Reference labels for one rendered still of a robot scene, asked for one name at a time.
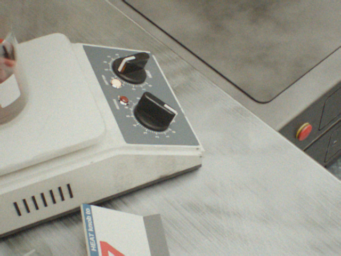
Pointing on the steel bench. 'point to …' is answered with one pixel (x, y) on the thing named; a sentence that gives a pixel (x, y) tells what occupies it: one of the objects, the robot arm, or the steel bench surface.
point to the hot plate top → (52, 107)
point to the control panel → (136, 128)
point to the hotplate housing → (89, 169)
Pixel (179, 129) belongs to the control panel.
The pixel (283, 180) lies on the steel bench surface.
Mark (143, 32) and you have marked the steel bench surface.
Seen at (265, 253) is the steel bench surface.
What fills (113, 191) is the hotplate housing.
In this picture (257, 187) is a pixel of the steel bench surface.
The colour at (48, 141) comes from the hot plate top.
